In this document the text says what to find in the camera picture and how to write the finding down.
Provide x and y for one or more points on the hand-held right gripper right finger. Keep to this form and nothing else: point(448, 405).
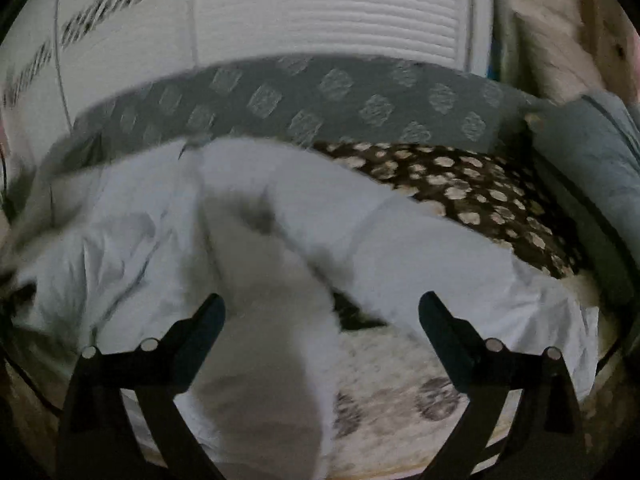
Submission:
point(435, 321)

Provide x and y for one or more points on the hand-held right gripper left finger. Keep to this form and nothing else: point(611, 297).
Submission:
point(207, 321)

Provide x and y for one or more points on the white quilted comforter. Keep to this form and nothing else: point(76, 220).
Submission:
point(400, 240)

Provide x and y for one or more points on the beige patterned bed sheet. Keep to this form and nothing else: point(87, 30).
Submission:
point(390, 360)

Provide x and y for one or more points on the brown floral blanket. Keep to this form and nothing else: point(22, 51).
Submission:
point(475, 185)

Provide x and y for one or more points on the light blue folded blanket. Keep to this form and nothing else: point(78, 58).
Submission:
point(600, 160)

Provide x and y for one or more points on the grey patterned mattress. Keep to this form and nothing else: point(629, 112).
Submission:
point(350, 90)

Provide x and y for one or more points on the white louvered wardrobe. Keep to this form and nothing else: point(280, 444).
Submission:
point(325, 10)

